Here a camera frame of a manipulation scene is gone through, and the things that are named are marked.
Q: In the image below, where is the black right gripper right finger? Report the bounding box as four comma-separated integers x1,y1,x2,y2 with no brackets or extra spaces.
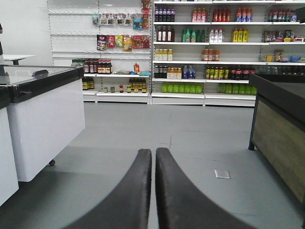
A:
155,147,252,229

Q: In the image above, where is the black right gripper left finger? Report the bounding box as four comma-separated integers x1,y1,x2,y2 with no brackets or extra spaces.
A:
65,149,152,229

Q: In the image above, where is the silver floor socket plate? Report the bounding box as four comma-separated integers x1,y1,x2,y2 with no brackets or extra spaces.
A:
214,169,231,179

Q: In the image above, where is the near white chest freezer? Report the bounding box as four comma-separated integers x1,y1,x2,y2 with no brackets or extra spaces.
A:
0,86,19,205

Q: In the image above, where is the white chest freezer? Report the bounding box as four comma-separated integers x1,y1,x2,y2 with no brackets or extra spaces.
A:
0,65,85,182
0,86,19,205

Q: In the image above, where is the dark wooden display stand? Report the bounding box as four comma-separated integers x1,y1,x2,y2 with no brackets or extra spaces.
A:
248,73,305,204

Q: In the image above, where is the far white chest freezer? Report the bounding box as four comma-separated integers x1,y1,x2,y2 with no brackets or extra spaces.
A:
0,65,85,182

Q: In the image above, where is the white right shelving unit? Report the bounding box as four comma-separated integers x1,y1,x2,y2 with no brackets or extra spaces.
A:
151,0,305,107

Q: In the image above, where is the white shelving unit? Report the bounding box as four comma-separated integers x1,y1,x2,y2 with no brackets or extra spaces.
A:
151,0,305,107
45,0,153,104

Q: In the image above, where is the white left shelving unit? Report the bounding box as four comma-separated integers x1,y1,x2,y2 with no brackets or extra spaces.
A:
45,0,153,104

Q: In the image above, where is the white desk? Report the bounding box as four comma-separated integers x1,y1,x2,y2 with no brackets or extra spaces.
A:
3,54,36,65

